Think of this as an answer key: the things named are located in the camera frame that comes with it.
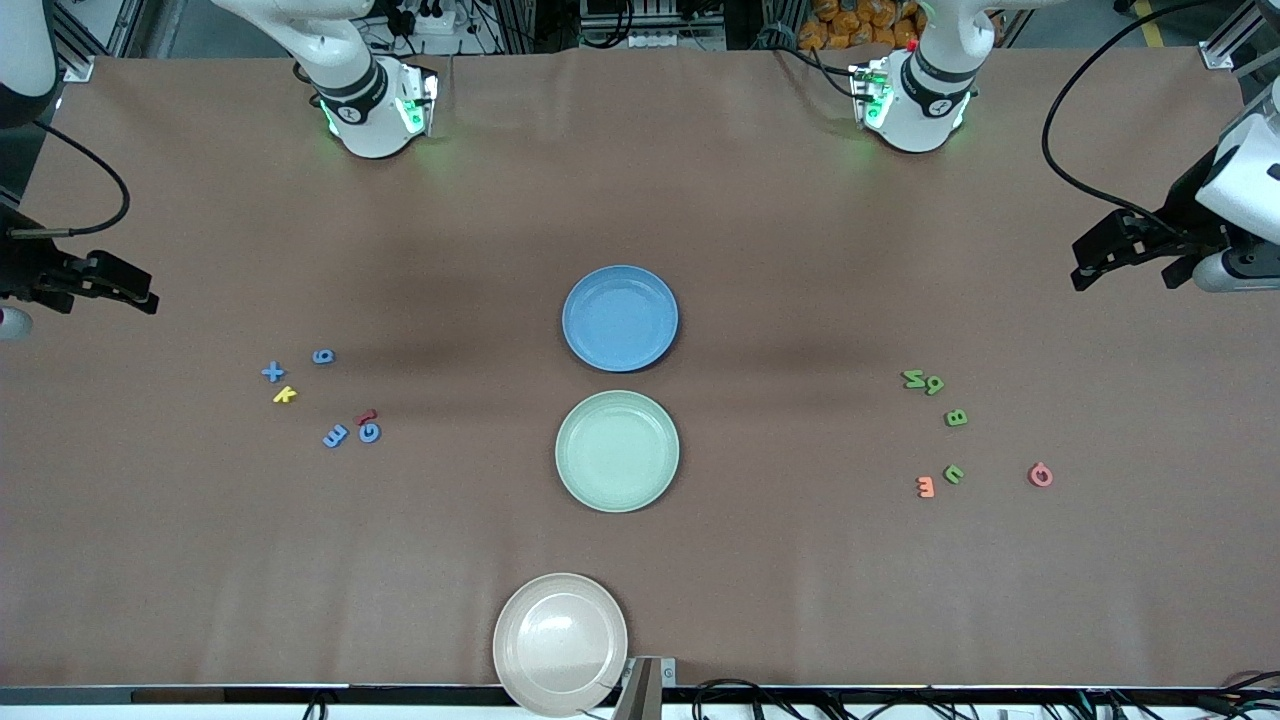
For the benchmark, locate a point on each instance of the green foam letter B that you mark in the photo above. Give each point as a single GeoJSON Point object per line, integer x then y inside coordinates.
{"type": "Point", "coordinates": [956, 418]}

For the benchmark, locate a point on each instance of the green foam letter U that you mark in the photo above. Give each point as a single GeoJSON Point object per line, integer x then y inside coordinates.
{"type": "Point", "coordinates": [953, 474]}

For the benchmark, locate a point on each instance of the blue round plate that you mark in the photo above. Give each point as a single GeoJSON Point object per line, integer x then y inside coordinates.
{"type": "Point", "coordinates": [620, 318]}

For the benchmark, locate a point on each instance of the green foam letter N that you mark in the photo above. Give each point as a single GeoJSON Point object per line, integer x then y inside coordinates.
{"type": "Point", "coordinates": [915, 379]}

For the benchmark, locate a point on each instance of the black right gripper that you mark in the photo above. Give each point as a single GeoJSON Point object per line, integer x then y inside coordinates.
{"type": "Point", "coordinates": [22, 268]}

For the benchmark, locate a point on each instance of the yellow foam letter K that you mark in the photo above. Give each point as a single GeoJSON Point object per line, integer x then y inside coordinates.
{"type": "Point", "coordinates": [285, 394]}

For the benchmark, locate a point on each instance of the blue foam letter G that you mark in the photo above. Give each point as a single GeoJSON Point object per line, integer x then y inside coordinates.
{"type": "Point", "coordinates": [369, 432]}

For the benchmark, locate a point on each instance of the pink foam letter G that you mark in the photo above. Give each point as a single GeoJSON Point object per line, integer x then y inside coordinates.
{"type": "Point", "coordinates": [1041, 475]}

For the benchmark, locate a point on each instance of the brown table cover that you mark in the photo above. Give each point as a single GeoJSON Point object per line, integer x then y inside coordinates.
{"type": "Point", "coordinates": [720, 200]}

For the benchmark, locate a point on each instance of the pile of orange objects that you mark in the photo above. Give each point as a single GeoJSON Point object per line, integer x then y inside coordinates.
{"type": "Point", "coordinates": [860, 25]}

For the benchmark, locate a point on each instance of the orange foam letter E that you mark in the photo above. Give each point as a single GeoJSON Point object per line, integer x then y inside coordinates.
{"type": "Point", "coordinates": [926, 487]}

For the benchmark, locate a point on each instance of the white power strip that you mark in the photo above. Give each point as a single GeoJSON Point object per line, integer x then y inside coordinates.
{"type": "Point", "coordinates": [430, 15]}

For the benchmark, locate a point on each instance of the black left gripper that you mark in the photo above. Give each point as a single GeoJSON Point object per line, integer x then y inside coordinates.
{"type": "Point", "coordinates": [1186, 222]}

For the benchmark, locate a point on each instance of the pale green round plate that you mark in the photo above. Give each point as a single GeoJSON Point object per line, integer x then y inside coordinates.
{"type": "Point", "coordinates": [617, 451]}

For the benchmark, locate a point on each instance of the beige round plate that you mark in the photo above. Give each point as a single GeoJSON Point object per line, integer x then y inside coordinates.
{"type": "Point", "coordinates": [560, 645]}

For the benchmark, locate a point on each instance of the green foam letter P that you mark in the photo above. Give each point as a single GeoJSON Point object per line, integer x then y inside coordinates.
{"type": "Point", "coordinates": [935, 384]}

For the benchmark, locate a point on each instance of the blue foam letter E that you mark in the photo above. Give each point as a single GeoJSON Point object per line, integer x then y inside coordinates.
{"type": "Point", "coordinates": [335, 435]}

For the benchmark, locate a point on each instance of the aluminium frame profile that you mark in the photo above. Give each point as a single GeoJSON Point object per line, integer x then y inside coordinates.
{"type": "Point", "coordinates": [1240, 35]}
{"type": "Point", "coordinates": [78, 55]}

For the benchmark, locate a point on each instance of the grey metal mount bracket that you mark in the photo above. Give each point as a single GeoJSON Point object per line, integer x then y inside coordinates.
{"type": "Point", "coordinates": [645, 690]}

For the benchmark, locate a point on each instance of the black table edge rail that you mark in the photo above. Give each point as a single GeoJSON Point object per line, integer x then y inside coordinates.
{"type": "Point", "coordinates": [300, 694]}

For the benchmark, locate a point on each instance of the blue foam plus sign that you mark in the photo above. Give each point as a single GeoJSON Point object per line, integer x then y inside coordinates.
{"type": "Point", "coordinates": [272, 372]}

